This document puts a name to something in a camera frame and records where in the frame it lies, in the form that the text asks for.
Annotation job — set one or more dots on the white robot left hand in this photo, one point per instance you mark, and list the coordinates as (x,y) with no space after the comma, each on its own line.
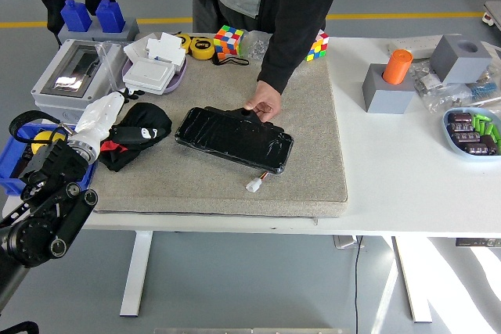
(98,115)

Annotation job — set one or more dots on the person's hand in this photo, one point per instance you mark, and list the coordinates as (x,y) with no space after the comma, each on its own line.
(268,99)

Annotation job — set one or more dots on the black glossy panel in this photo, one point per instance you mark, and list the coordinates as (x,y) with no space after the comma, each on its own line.
(235,138)

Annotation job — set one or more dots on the person's forearm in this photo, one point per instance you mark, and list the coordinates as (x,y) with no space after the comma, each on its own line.
(285,56)

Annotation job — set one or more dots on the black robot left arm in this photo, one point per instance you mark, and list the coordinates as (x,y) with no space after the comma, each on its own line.
(39,228)

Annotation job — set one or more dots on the black table control panel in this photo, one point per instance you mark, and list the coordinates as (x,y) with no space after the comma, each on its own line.
(477,243)

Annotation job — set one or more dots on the clear plastic cover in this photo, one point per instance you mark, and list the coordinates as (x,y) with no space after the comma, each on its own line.
(109,68)

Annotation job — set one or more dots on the clear bag of screws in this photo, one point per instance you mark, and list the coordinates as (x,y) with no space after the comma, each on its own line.
(254,46)

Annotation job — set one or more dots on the yellow lemon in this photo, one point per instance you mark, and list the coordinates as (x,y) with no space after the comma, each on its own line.
(41,139)

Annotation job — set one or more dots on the colourful puzzle cube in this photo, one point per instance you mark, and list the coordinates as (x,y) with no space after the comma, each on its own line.
(318,48)
(228,40)

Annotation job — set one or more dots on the yellow tape measure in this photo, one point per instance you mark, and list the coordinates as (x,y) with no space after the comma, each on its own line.
(184,41)
(202,48)

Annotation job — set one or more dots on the purple tray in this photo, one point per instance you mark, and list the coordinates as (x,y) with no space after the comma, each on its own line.
(178,80)

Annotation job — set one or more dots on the dark cylindrical capacitor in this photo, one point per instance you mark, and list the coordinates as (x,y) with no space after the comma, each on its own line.
(22,162)

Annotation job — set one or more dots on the grey holder base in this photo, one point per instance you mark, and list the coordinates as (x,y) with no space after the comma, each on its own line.
(129,31)

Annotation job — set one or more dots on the blue bottle-shaped block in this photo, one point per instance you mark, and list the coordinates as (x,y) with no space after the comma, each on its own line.
(110,16)
(76,15)

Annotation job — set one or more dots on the blue plastic bin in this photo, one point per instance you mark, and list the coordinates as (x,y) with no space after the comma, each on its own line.
(7,162)

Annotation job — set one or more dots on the grey block holding cylinder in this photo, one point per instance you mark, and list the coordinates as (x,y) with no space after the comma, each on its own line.
(385,97)

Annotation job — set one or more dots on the grey-brown mat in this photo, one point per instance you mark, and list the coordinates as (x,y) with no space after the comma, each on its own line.
(195,193)

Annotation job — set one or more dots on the orange cylinder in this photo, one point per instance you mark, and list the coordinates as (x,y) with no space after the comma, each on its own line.
(397,66)

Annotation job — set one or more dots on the white perforated strip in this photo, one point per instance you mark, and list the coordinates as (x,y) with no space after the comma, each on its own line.
(415,42)

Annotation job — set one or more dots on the white table leg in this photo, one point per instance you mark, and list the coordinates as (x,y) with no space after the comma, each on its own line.
(135,271)
(413,279)

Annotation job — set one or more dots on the grey under-table control box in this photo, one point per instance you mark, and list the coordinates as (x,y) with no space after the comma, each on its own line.
(346,242)

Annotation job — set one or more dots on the clear bag of metal parts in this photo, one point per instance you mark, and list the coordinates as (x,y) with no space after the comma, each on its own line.
(438,91)

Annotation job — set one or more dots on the brown capacitor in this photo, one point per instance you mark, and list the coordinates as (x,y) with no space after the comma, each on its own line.
(461,127)
(460,117)
(479,149)
(466,137)

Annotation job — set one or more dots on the light blue bowl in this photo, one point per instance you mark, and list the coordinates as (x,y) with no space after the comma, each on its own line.
(454,150)

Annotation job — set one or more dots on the grey block with round hole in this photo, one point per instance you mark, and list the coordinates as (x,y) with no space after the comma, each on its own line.
(458,62)

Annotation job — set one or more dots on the green battery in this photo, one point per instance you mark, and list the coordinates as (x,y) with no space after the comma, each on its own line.
(476,122)
(490,130)
(484,123)
(496,133)

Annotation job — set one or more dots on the clear bag of blue resistors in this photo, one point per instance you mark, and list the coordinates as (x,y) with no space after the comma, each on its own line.
(485,89)

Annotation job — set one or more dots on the grey electrical enclosure box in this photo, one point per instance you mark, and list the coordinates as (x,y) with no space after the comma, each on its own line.
(43,95)

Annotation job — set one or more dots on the white wall switch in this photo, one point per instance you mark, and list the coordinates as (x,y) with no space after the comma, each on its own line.
(148,74)

